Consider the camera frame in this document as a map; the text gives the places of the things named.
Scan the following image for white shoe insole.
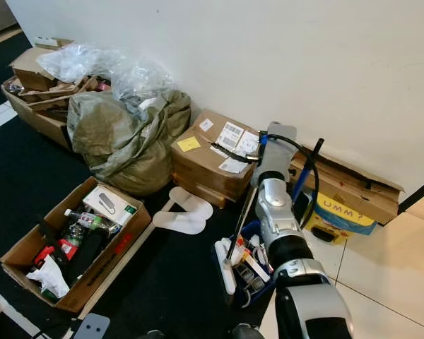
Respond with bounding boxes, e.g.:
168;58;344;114
168;186;214;220
153;210;209;236

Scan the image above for black wall edge trim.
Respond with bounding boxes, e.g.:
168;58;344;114
397;173;424;213

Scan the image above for long brown cardboard box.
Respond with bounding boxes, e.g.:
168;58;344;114
290;152;405;225

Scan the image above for small white carton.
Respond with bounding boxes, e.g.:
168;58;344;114
34;37;59;49

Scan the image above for white plastic tube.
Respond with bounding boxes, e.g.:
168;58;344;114
242;253;273;280

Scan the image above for grey handled white broom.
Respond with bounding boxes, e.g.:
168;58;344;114
213;177;259;296

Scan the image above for cardboard box of scraps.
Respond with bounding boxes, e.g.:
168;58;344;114
1;74;100;149

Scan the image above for yellow snack wrapper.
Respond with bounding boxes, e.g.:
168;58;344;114
233;244;248;266

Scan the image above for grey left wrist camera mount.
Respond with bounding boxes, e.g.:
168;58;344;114
74;313;110;339

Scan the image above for large dark floor mat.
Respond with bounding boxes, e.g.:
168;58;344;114
0;32;333;339

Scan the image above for clear plastic bags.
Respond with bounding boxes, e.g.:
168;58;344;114
37;44;174;114

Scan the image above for open brown cardboard box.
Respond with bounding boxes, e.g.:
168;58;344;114
0;177;151;314

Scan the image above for yellow sticky note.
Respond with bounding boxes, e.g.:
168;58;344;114
177;136;201;152

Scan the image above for white crumpled bag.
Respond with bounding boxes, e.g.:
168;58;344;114
26;254;71;299

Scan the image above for small brown cardboard box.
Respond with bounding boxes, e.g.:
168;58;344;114
11;46;64;93

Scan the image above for yellow and blue bag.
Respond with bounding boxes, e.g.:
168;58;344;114
304;192;379;244

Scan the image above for blue long handled dustpan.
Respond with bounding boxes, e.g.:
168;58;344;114
216;138;326;309

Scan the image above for olive green sack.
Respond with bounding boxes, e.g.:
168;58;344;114
67;88;192;197

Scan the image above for labelled closed cardboard box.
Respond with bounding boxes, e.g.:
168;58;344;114
170;109;266;202

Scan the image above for white product box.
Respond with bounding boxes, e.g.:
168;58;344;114
83;185;137;227

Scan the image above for red and black tool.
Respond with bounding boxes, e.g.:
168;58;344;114
32;232;82;268

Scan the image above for clear plastic bottle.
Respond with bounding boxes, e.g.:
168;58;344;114
64;208;121;234

